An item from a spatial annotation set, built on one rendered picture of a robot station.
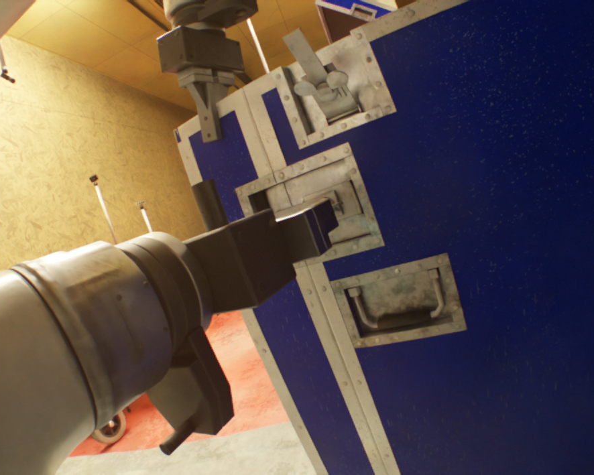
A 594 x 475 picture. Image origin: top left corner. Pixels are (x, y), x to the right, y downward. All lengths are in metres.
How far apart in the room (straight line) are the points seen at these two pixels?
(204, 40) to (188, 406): 0.44
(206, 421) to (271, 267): 0.10
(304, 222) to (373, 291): 0.27
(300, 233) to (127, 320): 0.12
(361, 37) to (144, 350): 0.38
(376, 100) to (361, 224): 0.15
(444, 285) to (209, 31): 0.45
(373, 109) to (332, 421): 0.46
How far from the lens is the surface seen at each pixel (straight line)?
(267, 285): 0.22
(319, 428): 0.64
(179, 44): 0.51
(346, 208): 0.46
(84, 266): 0.18
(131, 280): 0.18
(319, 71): 0.43
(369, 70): 0.43
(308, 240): 0.24
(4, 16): 0.50
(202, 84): 0.53
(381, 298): 0.49
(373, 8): 2.03
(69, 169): 3.99
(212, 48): 0.54
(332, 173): 0.47
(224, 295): 0.22
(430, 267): 0.44
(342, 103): 0.45
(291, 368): 0.58
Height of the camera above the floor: 0.80
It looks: 7 degrees down
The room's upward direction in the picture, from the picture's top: 20 degrees counter-clockwise
